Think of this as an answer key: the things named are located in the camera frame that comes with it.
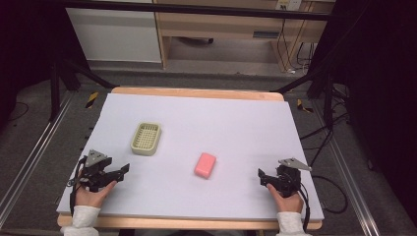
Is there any black floor cable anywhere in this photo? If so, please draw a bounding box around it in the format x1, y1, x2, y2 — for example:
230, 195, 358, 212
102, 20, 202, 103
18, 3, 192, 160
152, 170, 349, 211
299, 83, 350, 168

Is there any person's right hand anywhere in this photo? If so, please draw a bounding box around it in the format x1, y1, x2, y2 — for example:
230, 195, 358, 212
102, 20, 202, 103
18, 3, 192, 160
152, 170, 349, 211
266, 182, 305, 214

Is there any pink soap bar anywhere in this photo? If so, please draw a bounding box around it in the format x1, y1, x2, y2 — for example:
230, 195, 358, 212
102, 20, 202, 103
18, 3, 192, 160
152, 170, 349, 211
194, 151, 217, 180

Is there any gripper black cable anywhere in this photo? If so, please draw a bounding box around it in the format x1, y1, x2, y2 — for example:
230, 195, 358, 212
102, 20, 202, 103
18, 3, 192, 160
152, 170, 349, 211
297, 174, 349, 232
67, 155, 89, 217

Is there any yellow black floor tape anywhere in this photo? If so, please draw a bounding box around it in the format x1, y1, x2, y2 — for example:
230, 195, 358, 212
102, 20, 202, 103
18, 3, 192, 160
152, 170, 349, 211
296, 98, 315, 114
85, 90, 100, 110

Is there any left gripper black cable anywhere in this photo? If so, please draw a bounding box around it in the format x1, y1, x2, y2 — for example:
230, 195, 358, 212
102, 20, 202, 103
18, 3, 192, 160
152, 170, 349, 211
67, 155, 89, 217

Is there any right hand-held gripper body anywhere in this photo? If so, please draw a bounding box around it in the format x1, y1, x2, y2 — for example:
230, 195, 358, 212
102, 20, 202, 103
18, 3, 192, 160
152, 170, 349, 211
261, 157, 313, 199

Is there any white cabinet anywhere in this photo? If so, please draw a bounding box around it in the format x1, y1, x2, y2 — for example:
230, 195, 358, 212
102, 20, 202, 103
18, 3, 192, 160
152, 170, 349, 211
65, 0, 163, 64

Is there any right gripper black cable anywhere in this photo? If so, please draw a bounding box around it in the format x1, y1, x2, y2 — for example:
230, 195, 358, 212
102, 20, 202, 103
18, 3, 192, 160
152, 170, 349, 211
297, 174, 349, 232

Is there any beige soap dish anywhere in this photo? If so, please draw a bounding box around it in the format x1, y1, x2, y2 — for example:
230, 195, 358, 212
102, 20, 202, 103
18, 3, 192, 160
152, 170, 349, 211
130, 121, 162, 156

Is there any white foam mat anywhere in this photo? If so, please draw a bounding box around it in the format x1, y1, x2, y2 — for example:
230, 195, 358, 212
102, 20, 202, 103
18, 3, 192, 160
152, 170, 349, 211
55, 92, 326, 222

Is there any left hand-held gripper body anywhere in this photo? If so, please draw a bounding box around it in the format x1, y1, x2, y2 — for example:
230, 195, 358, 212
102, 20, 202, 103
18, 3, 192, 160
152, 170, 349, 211
77, 148, 125, 193

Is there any wooden table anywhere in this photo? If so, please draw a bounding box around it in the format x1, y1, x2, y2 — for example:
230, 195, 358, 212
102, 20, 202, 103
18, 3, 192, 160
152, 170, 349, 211
56, 86, 324, 231

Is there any person's left hand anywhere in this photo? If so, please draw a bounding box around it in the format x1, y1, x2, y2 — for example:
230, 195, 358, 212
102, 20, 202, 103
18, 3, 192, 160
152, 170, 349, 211
75, 168, 118, 208

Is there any wooden desk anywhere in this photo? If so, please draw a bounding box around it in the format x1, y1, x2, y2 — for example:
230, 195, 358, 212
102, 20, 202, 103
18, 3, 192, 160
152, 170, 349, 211
153, 0, 336, 71

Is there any black metal frame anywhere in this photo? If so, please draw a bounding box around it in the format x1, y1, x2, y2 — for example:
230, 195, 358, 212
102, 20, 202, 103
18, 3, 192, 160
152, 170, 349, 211
48, 0, 338, 123

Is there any metal floor rail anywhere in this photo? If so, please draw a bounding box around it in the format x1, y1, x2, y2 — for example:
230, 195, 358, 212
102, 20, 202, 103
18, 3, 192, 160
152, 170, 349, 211
0, 91, 76, 227
313, 97, 383, 236

